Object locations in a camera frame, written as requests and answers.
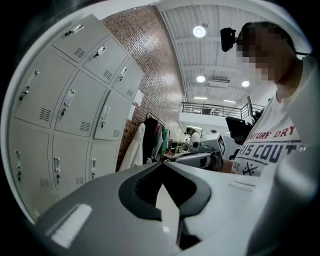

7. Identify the person's white printed T-shirt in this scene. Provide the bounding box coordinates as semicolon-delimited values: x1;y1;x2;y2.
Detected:
230;53;320;179

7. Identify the black hanging garment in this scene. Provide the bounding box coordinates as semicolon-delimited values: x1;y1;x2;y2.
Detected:
141;117;164;165

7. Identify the grey metal locker door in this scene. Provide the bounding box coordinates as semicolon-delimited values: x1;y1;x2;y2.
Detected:
93;89;134;142

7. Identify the black metal clothes rack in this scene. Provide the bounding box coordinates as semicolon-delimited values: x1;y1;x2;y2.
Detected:
145;111;166;127

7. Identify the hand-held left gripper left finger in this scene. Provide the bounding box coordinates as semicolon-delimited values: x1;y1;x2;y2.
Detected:
34;161;181;256

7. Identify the person's head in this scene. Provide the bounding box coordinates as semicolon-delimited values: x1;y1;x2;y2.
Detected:
236;21;305;101

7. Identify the white hanging garment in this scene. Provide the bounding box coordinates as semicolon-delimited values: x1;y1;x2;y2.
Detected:
119;122;147;172

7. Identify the grey metal locker cabinet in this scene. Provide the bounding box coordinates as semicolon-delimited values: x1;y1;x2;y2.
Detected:
7;13;145;223

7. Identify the green hanging garment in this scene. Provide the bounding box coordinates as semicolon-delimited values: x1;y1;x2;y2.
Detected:
161;127;170;156

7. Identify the black metal balcony railing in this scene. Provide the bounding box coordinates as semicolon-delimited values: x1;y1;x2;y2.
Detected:
181;101;265;121

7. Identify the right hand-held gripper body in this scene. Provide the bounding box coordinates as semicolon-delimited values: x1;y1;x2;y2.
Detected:
171;132;227;173

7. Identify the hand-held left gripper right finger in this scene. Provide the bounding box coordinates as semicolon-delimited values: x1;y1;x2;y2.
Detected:
162;161;277;256

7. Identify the black head-worn camera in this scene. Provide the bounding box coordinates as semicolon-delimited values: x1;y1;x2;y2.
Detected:
219;26;244;53

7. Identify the person's right forearm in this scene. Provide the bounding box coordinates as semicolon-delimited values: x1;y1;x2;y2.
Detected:
220;159;236;175

